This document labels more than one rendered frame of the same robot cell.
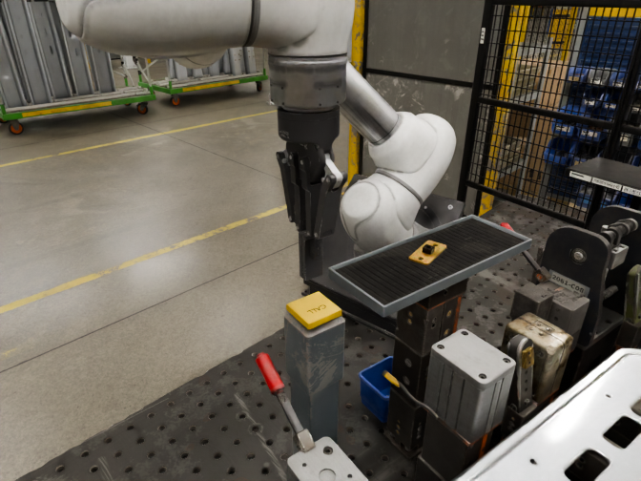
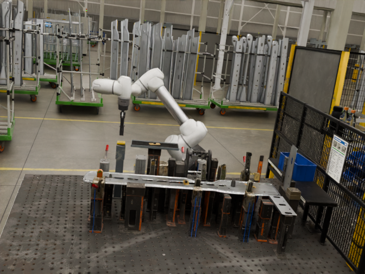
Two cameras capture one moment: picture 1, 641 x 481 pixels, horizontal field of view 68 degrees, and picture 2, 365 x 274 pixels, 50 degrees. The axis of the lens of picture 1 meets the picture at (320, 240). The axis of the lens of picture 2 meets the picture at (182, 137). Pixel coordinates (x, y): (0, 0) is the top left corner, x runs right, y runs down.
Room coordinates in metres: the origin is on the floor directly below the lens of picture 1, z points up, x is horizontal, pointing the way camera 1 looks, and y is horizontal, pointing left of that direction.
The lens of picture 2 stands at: (-1.72, -1.80, 2.05)
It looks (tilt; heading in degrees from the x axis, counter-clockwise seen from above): 15 degrees down; 29
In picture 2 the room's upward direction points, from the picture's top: 7 degrees clockwise
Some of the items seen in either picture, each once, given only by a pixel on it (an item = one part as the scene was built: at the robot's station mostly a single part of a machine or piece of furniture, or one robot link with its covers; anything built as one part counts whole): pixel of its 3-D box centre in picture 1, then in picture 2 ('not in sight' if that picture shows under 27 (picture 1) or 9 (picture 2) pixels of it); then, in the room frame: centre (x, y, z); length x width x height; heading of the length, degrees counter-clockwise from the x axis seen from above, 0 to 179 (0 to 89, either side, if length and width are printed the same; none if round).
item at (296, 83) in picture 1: (307, 80); (123, 100); (0.58, 0.01, 1.48); 0.09 x 0.09 x 0.06
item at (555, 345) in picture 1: (519, 413); (161, 186); (0.62, -0.36, 0.89); 0.13 x 0.11 x 0.38; 36
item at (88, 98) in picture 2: not in sight; (80, 68); (5.06, 4.88, 0.88); 1.91 x 1.00 x 1.76; 45
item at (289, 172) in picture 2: not in sight; (289, 168); (1.00, -1.18, 1.17); 0.12 x 0.01 x 0.34; 36
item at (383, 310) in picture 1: (435, 257); (155, 144); (0.73, -0.20, 1.16); 0.37 x 0.14 x 0.02; 126
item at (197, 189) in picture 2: not in sight; (195, 210); (0.48, -0.73, 0.87); 0.12 x 0.09 x 0.35; 36
